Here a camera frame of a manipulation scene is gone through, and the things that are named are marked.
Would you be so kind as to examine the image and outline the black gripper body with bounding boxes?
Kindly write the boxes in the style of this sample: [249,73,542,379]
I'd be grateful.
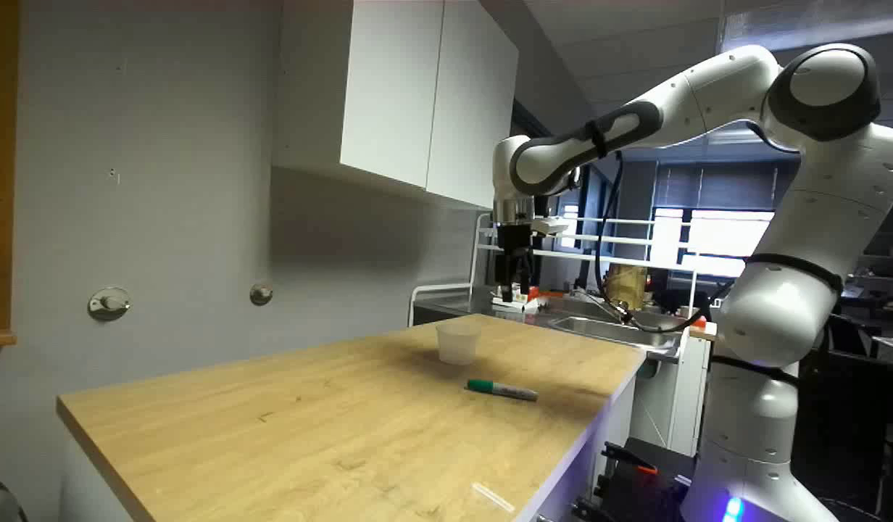
[494,219,540,287]

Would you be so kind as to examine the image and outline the green pen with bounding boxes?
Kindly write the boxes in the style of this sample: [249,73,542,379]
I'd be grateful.
[463,376,542,405]

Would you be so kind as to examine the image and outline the white cup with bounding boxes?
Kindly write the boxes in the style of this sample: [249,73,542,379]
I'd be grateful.
[434,318,485,367]

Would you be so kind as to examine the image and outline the yellowish brown object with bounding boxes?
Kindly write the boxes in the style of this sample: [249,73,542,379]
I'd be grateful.
[603,263,655,312]

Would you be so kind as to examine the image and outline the white tape strip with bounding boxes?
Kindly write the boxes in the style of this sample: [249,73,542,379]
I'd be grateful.
[469,480,518,517]

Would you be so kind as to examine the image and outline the black office chair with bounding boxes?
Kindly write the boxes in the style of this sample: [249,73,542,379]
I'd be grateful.
[792,312,893,522]

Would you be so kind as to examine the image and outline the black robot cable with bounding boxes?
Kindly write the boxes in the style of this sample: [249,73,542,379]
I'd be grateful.
[591,148,740,337]

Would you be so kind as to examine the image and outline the white metal rack frame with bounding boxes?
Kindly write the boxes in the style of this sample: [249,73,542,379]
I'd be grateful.
[407,209,759,329]

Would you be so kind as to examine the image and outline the white wall cabinet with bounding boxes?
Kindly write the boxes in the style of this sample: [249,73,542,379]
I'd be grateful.
[269,0,521,211]

